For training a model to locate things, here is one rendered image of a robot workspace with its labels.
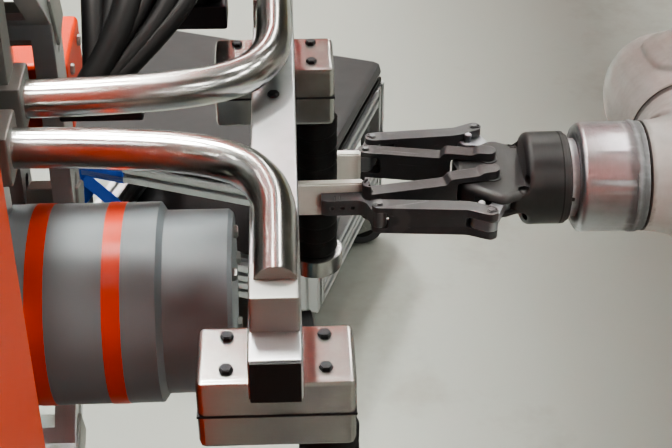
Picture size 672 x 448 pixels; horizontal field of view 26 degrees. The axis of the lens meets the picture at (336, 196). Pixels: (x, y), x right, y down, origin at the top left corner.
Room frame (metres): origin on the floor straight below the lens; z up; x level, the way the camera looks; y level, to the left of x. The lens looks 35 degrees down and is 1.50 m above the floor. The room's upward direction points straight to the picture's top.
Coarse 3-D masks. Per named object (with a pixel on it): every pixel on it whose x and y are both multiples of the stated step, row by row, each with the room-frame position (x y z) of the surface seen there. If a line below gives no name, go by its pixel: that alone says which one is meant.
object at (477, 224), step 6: (492, 204) 0.93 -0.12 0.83; (498, 204) 0.93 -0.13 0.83; (504, 204) 0.93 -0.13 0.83; (504, 210) 0.93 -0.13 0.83; (474, 222) 0.91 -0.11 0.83; (480, 222) 0.90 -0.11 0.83; (486, 222) 0.90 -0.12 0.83; (492, 222) 0.90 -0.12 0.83; (498, 222) 0.91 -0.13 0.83; (474, 228) 0.91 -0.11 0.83; (480, 228) 0.90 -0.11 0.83; (486, 228) 0.90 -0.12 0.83; (492, 228) 0.90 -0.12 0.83
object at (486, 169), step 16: (448, 176) 0.95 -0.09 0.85; (464, 176) 0.95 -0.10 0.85; (480, 176) 0.95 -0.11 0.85; (496, 176) 0.95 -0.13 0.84; (368, 192) 0.93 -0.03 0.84; (384, 192) 0.93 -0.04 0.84; (400, 192) 0.93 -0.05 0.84; (416, 192) 0.94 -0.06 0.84; (432, 192) 0.94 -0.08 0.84; (448, 192) 0.94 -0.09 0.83
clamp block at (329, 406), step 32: (224, 352) 0.62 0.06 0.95; (320, 352) 0.62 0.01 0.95; (352, 352) 0.62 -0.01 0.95; (224, 384) 0.60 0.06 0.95; (320, 384) 0.60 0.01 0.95; (352, 384) 0.60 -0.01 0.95; (224, 416) 0.59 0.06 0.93; (256, 416) 0.60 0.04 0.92; (288, 416) 0.60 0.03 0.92; (320, 416) 0.60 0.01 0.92; (352, 416) 0.60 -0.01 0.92
